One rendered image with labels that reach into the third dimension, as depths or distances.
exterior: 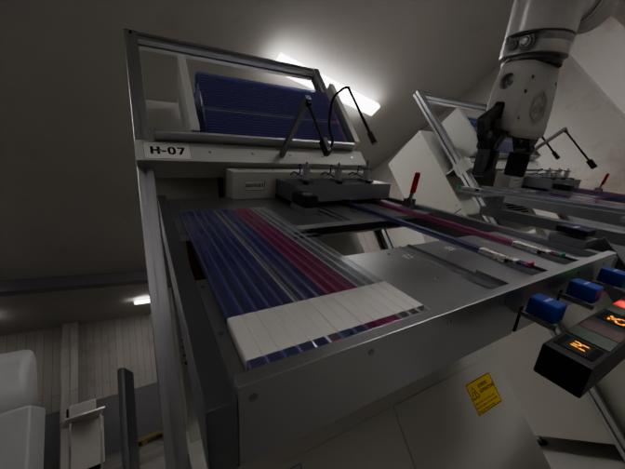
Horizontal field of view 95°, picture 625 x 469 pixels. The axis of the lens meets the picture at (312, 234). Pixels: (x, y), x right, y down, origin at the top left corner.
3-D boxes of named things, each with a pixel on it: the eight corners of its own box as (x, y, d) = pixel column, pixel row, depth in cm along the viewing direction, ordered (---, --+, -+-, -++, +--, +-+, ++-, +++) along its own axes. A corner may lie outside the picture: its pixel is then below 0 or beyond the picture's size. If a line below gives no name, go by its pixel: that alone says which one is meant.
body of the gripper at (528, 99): (545, 43, 36) (517, 136, 40) (579, 59, 41) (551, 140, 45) (486, 54, 42) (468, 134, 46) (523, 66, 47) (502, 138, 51)
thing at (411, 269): (598, 274, 52) (605, 257, 51) (233, 426, 20) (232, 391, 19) (493, 240, 68) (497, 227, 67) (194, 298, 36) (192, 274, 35)
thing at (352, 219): (429, 229, 83) (432, 211, 82) (180, 261, 51) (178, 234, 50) (358, 205, 110) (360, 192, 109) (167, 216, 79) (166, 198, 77)
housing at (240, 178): (365, 210, 107) (369, 171, 103) (233, 220, 84) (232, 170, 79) (352, 206, 114) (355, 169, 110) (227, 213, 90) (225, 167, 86)
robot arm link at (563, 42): (557, 23, 35) (548, 51, 36) (586, 39, 40) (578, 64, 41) (490, 38, 42) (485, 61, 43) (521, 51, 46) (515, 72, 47)
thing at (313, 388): (602, 289, 52) (618, 252, 50) (239, 469, 20) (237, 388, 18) (592, 287, 53) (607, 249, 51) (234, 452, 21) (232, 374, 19)
